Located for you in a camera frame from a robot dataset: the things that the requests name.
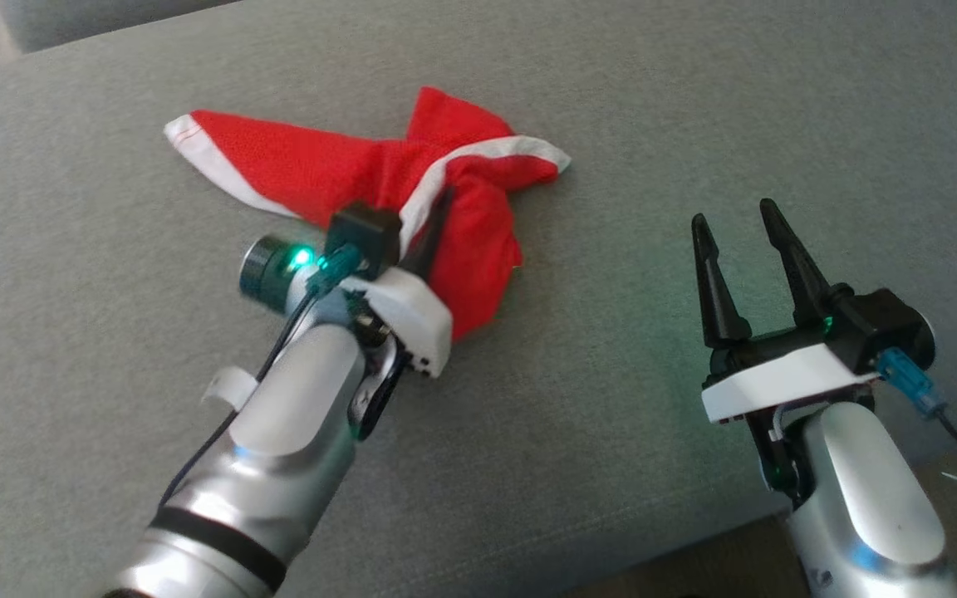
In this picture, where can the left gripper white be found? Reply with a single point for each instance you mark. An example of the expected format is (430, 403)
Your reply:
(412, 320)

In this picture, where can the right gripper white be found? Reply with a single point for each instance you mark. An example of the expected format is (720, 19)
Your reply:
(786, 382)

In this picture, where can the red basketball jersey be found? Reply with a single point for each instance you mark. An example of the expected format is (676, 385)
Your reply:
(329, 170)

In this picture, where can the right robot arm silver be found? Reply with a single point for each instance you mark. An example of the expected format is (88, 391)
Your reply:
(869, 498)

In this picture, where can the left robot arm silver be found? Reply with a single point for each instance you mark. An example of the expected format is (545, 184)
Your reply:
(279, 432)

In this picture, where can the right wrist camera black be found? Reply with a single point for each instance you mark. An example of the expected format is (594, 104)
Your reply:
(885, 324)

